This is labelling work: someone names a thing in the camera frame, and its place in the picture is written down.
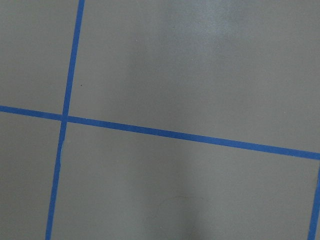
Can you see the brown paper table cover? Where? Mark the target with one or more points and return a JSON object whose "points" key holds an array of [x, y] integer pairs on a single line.
{"points": [[159, 119]]}

